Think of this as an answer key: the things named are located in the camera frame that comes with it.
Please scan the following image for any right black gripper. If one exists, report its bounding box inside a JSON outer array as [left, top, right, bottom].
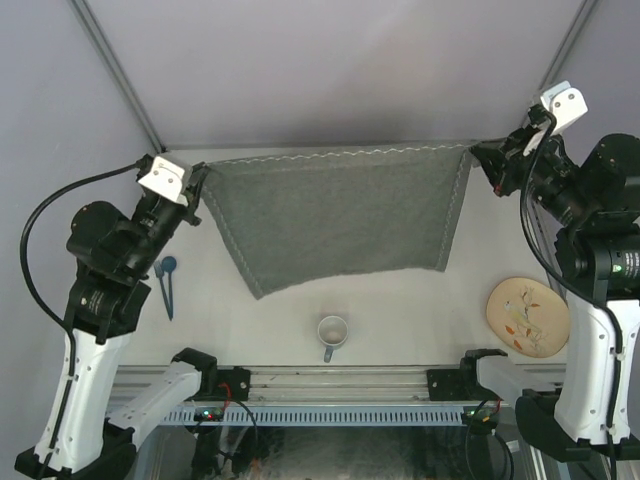
[[476, 116, 596, 223]]

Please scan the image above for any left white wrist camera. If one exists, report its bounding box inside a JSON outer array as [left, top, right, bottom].
[[138, 153, 193, 206]]

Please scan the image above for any blue plastic spoon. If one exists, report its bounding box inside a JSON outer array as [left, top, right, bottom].
[[160, 256, 177, 321]]

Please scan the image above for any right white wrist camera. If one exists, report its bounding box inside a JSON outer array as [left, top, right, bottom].
[[523, 81, 588, 157]]

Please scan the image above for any white mug blue handle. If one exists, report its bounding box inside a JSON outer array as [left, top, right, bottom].
[[317, 315, 349, 363]]

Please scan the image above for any blue slotted cable duct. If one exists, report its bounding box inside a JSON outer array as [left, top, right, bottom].
[[160, 404, 466, 427]]

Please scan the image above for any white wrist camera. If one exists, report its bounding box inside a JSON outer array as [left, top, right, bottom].
[[523, 81, 588, 157], [138, 153, 193, 206]]

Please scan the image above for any grey cloth placemat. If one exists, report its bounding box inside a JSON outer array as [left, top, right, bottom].
[[203, 142, 471, 299]]

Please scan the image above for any blue plastic fork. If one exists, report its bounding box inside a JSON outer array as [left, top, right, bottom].
[[153, 261, 173, 321]]

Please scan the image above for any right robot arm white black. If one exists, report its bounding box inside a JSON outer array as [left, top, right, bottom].
[[426, 127, 639, 463]]

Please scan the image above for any beige bird pattern plate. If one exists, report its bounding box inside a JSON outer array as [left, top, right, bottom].
[[486, 277, 570, 358]]

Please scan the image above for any aluminium front rail frame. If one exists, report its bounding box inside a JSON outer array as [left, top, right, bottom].
[[107, 363, 566, 409]]

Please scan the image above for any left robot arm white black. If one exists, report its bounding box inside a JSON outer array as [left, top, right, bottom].
[[15, 192, 247, 479]]

